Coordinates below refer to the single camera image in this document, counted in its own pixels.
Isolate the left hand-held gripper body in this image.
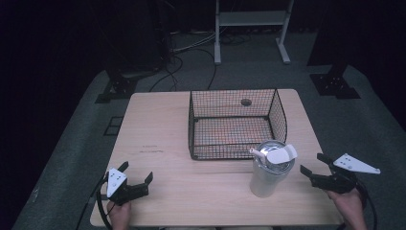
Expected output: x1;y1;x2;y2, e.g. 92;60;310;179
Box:
105;168;150;206

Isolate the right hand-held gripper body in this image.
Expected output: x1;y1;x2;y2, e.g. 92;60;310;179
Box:
310;152;382;195

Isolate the silver metal tumbler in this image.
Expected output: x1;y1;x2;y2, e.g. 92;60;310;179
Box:
248;139;299;198

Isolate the black wire basket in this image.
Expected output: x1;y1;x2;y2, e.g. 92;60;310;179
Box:
188;88;288;162

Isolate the person's right hand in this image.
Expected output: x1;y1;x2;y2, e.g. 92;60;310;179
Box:
326;187;369;230

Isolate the person's left hand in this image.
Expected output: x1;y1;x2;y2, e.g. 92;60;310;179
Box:
107;200;133;230

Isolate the black floor tape square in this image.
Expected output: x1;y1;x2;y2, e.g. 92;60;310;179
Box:
102;116;125;137

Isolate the black stand with flat base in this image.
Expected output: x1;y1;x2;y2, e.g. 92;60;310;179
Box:
94;61;161;104
306;0;362;100

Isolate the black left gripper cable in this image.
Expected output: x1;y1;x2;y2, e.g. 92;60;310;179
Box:
75;172;113;230

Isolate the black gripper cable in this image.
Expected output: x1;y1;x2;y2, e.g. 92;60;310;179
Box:
338;180;379;230
75;172;113;230

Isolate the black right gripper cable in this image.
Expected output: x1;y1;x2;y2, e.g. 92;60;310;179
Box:
338;180;379;230

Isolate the looped black floor cable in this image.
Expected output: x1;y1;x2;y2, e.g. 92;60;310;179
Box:
148;55;185;93

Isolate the thick black floor cable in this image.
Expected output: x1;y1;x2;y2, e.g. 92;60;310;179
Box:
191;47;218;91

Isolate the grey floor cable bundle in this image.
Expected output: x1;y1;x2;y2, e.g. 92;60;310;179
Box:
170;29;221;55

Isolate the white metal desk frame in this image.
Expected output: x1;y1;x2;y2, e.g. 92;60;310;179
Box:
214;0;295;66

